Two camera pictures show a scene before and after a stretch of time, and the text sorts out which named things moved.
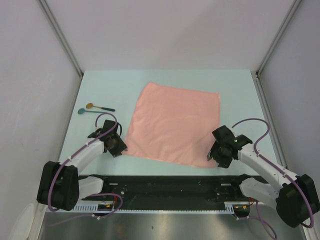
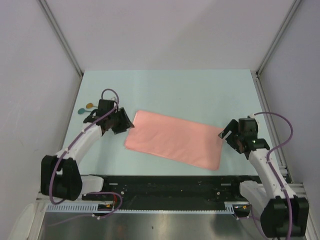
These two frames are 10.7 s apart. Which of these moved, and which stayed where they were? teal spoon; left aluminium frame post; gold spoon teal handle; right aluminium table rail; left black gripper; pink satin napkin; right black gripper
Moved: left black gripper; pink satin napkin; right black gripper
Stayed: teal spoon; left aluminium frame post; gold spoon teal handle; right aluminium table rail
